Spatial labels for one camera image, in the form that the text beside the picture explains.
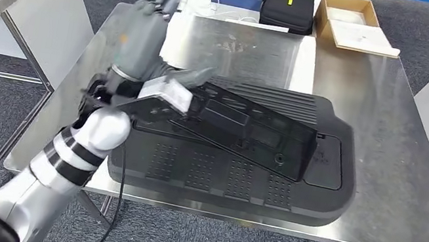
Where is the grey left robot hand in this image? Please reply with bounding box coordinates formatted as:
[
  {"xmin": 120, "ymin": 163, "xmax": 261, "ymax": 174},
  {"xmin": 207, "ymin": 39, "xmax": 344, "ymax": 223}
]
[{"xmin": 108, "ymin": 0, "xmax": 228, "ymax": 96}]

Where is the long black plastic panel part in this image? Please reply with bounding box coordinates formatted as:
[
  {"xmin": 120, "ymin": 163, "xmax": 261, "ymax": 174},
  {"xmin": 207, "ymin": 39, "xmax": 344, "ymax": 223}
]
[{"xmin": 127, "ymin": 68, "xmax": 326, "ymax": 186}]

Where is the steel workbench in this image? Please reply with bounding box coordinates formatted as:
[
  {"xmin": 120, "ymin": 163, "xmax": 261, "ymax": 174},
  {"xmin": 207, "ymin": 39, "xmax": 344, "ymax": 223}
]
[{"xmin": 0, "ymin": 0, "xmax": 429, "ymax": 242}]

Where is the black zipped case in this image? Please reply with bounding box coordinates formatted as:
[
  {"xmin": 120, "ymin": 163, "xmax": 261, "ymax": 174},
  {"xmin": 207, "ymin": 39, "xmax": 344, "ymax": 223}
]
[{"xmin": 256, "ymin": 0, "xmax": 319, "ymax": 37}]

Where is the large black moulded tray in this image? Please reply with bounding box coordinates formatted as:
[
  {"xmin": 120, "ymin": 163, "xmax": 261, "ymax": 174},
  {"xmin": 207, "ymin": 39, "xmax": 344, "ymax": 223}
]
[{"xmin": 102, "ymin": 60, "xmax": 372, "ymax": 234}]

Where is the brown cardboard box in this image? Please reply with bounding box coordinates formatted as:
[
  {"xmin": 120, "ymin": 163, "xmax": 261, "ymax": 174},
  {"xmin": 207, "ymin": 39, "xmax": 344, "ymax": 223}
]
[{"xmin": 309, "ymin": 0, "xmax": 409, "ymax": 60}]

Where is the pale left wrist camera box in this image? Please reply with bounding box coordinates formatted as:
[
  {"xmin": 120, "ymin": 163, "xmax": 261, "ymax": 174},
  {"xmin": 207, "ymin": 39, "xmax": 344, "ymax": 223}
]
[{"xmin": 136, "ymin": 71, "xmax": 197, "ymax": 116}]

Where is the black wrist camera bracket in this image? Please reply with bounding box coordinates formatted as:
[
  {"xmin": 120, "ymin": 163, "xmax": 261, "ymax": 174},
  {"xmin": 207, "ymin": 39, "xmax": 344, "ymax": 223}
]
[{"xmin": 77, "ymin": 81, "xmax": 188, "ymax": 132}]

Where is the thin white cable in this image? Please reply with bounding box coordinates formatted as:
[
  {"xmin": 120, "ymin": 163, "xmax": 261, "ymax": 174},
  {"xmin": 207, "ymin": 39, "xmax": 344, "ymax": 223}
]
[{"xmin": 207, "ymin": 0, "xmax": 264, "ymax": 27}]

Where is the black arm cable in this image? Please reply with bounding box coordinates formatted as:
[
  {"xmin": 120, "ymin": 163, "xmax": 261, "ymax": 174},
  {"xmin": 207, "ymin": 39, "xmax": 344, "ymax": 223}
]
[{"xmin": 88, "ymin": 140, "xmax": 132, "ymax": 242}]

